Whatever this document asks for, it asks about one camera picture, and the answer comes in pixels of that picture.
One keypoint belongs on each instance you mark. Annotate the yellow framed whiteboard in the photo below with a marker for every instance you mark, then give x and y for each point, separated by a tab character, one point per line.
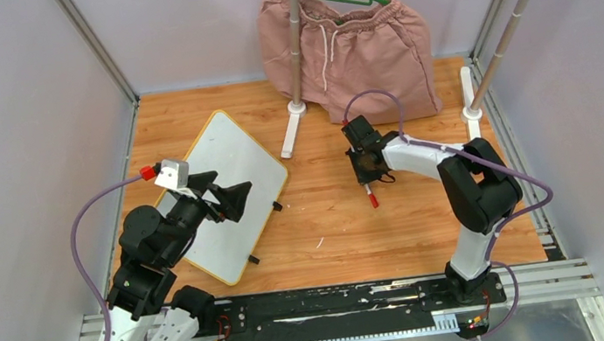
223	250

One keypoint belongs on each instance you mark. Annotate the white marker pen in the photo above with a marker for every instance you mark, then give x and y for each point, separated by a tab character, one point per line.
371	196

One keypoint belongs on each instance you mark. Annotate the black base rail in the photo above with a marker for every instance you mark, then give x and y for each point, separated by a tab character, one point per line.
344	312

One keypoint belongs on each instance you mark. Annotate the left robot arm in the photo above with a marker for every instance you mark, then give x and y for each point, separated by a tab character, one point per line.
152	243

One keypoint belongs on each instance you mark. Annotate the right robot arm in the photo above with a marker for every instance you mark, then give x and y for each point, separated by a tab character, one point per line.
480	189

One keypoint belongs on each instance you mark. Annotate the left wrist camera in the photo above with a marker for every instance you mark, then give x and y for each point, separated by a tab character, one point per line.
172	175

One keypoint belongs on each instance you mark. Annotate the pink shorts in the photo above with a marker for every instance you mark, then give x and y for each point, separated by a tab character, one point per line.
376	62

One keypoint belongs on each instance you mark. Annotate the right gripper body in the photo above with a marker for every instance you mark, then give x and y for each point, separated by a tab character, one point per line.
363	172

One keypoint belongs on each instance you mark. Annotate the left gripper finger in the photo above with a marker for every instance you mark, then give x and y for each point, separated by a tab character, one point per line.
200	182
231	201

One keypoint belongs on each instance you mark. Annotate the clothes rack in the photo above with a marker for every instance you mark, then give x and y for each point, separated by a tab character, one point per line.
473	96

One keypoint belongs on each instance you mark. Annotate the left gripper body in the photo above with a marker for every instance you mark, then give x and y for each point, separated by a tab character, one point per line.
188	214

